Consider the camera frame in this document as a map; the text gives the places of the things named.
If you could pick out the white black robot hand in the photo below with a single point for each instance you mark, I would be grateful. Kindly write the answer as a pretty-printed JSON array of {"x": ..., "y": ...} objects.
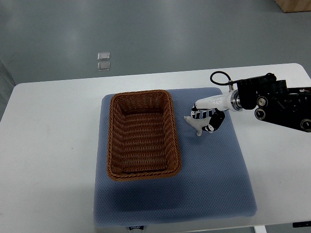
[{"x": 215, "y": 108}]

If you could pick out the white bear figurine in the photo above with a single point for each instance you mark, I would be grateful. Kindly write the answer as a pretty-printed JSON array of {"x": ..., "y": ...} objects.
[{"x": 199, "y": 125}]

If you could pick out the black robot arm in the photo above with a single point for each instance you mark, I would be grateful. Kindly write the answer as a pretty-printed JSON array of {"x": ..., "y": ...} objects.
[{"x": 271, "y": 99}]

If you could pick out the brown wicker basket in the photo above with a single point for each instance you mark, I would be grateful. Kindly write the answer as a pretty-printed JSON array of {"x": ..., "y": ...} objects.
[{"x": 142, "y": 136}]

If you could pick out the blue padded mat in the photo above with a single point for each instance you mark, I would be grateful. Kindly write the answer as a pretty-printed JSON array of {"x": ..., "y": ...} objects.
[{"x": 213, "y": 181}]

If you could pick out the wooden box corner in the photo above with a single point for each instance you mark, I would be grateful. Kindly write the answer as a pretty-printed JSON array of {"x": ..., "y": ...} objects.
[{"x": 293, "y": 6}]

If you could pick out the upper silver floor plate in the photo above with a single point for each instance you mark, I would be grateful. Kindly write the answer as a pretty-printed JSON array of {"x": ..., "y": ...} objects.
[{"x": 103, "y": 56}]

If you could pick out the black label tag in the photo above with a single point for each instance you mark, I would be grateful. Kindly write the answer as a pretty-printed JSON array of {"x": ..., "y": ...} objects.
[{"x": 136, "y": 228}]

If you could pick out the black table control panel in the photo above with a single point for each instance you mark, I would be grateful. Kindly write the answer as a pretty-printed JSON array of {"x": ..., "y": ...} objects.
[{"x": 301, "y": 224}]

